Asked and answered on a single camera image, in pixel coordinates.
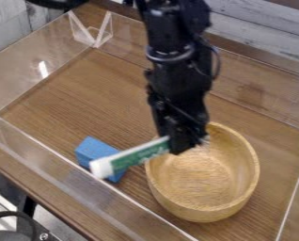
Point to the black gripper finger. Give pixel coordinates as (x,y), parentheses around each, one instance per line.
(185,135)

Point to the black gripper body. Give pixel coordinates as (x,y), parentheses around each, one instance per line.
(178,85)

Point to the green Expo marker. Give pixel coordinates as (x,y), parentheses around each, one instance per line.
(110,165)

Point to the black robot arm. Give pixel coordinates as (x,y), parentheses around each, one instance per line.
(176,23)

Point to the brown wooden bowl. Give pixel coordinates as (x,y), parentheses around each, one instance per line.
(205,185)

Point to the blue rectangular block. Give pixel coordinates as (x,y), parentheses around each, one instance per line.
(90,150)

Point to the black table leg bracket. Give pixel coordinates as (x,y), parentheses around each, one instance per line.
(27,225)

